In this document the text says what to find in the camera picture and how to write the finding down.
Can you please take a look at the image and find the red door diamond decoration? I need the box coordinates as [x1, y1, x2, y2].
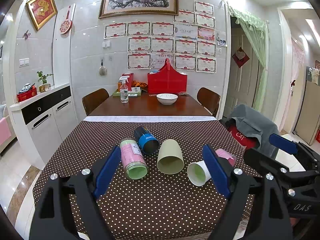
[232, 47, 249, 68]

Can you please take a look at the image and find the green flat box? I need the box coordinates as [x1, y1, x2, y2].
[112, 87, 142, 98]

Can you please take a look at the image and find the round red wall ornament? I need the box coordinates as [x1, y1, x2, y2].
[59, 6, 72, 35]

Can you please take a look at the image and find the wooden chair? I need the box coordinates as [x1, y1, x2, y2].
[197, 87, 221, 117]
[82, 88, 110, 116]

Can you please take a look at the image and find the right wooden chair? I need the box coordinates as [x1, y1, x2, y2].
[197, 87, 221, 117]

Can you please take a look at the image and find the white ceramic bowl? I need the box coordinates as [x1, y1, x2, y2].
[156, 93, 178, 105]

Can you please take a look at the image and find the red box on cabinet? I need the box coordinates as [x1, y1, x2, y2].
[17, 83, 37, 102]

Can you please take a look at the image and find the white sideboard cabinet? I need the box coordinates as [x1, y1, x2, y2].
[9, 83, 79, 170]

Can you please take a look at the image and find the small potted plant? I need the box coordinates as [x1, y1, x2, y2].
[37, 71, 53, 93]

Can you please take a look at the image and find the pink green labelled jar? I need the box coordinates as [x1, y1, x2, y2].
[120, 138, 148, 180]

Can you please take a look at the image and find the left wooden chair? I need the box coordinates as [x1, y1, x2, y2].
[82, 88, 110, 116]

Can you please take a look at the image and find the white paper cup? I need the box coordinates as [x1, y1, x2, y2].
[187, 160, 211, 187]

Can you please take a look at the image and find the brown polka dot tablecloth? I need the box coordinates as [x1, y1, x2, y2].
[33, 121, 256, 239]

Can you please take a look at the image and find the clear spray bottle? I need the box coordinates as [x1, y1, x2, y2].
[119, 76, 129, 103]

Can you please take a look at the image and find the pink translucent cup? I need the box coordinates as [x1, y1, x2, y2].
[215, 148, 236, 167]

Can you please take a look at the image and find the red gift bag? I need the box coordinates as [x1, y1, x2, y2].
[148, 59, 187, 94]

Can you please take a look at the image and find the beige plastic cup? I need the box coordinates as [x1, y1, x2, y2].
[157, 139, 184, 175]

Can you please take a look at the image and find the green door curtain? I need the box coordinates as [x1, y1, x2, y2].
[226, 3, 270, 113]

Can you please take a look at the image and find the blue steel tumbler cup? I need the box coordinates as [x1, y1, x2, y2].
[134, 126, 159, 155]

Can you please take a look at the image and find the gold framed red picture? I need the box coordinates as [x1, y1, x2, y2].
[27, 0, 57, 30]

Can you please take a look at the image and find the pink cushioned stool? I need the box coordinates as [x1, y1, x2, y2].
[0, 118, 11, 145]

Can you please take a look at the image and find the small red box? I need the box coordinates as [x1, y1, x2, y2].
[122, 73, 133, 91]

